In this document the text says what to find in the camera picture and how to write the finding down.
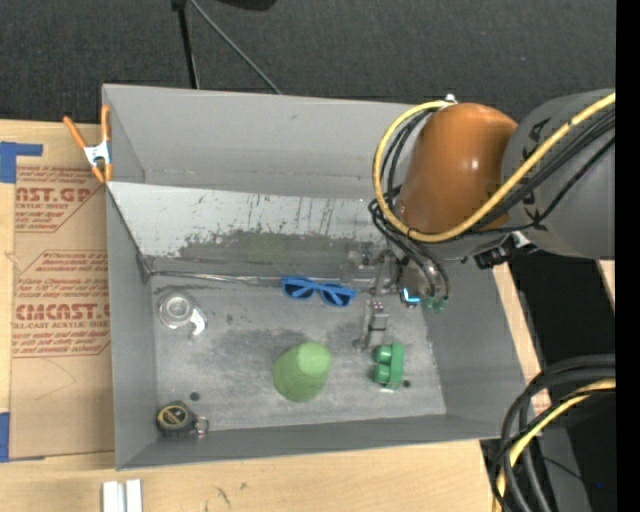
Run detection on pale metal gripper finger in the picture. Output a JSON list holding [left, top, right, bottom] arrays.
[[352, 298, 390, 351], [361, 248, 399, 296]]

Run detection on green toy building block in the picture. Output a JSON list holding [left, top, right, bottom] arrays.
[[368, 342, 406, 391]]

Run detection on blue sunglasses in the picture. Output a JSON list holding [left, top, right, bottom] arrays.
[[280, 276, 357, 307]]

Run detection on green plastic cup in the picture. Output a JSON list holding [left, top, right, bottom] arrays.
[[271, 341, 333, 404]]

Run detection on grey metal bin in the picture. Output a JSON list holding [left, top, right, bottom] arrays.
[[101, 83, 532, 471]]

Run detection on clear glass cup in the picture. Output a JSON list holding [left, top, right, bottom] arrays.
[[158, 291, 208, 337]]

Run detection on black and yellow tape measure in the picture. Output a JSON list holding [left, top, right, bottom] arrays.
[[155, 399, 210, 440]]

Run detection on brown cardboard board red print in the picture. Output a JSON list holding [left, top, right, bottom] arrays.
[[0, 118, 116, 461]]

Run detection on black cylinder on white bracket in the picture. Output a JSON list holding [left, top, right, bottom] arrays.
[[472, 230, 534, 271]]

